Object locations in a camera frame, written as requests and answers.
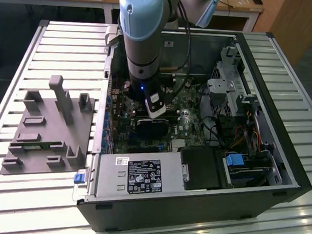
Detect black RAM slot row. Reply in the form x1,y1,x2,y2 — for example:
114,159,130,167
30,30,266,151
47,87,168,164
159,71,176,89
137,107,179,119

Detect small black graphics card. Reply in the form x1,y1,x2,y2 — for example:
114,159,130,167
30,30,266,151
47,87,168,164
136,117,170,140

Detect green motherboard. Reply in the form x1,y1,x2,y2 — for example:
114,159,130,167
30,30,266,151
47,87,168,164
107,71,212,159

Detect silver chipset heatsink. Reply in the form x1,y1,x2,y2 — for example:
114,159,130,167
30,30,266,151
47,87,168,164
170,138,184,152

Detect metal drive cage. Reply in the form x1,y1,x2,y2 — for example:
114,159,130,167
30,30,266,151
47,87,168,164
205,44,259,118

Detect silver power supply unit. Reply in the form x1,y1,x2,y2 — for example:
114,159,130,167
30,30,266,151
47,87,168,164
94,149,186,201

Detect grey plastic parts rack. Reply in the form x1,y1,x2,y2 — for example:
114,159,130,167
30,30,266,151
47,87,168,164
0,72,99,182

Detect black drive bay box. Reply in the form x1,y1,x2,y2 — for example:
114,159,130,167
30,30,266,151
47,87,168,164
179,146,228,192

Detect blue case latch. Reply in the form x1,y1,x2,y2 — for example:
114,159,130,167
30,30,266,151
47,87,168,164
73,172,86,185

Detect blue disk carrier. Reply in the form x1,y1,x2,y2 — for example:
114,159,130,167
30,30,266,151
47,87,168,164
226,152,246,168

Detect black open PC case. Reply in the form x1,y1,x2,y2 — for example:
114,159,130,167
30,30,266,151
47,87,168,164
75,21,312,234

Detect wooden cabinet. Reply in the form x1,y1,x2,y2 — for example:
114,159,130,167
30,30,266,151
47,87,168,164
250,0,312,68

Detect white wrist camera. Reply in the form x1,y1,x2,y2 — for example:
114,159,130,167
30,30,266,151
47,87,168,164
143,92,169,121

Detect grey case handle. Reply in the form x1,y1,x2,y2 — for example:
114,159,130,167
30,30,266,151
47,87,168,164
104,24,122,47

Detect black camera cable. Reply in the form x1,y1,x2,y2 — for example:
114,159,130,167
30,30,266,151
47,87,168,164
165,0,194,107

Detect black internal cable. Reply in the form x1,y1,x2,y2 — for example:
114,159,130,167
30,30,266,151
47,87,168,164
198,114,230,151

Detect coloured wire bundle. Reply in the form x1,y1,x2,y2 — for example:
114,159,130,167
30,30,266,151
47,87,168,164
229,125,263,155

